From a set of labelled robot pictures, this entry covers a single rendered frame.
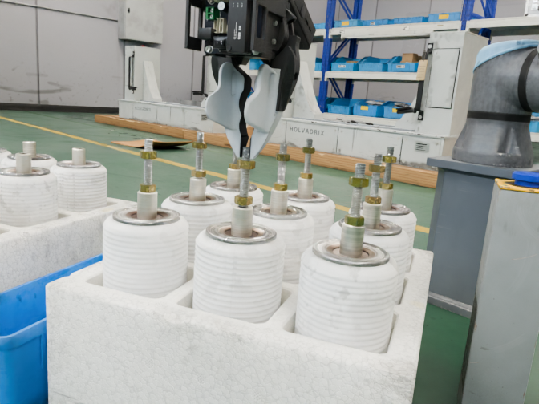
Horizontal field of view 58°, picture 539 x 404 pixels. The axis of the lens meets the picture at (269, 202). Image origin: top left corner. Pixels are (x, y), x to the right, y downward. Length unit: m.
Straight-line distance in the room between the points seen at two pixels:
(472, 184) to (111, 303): 0.72
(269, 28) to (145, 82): 4.73
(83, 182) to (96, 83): 6.53
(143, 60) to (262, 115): 4.77
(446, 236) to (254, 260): 0.63
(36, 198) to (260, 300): 0.44
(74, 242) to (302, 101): 2.78
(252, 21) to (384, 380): 0.32
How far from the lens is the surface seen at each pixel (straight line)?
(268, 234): 0.51
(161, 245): 0.53
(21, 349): 0.63
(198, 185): 0.65
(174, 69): 8.03
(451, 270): 1.05
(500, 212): 0.63
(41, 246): 0.79
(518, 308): 0.66
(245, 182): 0.50
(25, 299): 0.75
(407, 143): 2.78
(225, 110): 0.49
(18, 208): 0.82
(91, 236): 0.87
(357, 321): 0.46
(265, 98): 0.47
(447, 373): 0.83
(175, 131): 4.27
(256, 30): 0.43
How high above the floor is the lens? 0.39
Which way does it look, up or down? 12 degrees down
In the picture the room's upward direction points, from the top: 4 degrees clockwise
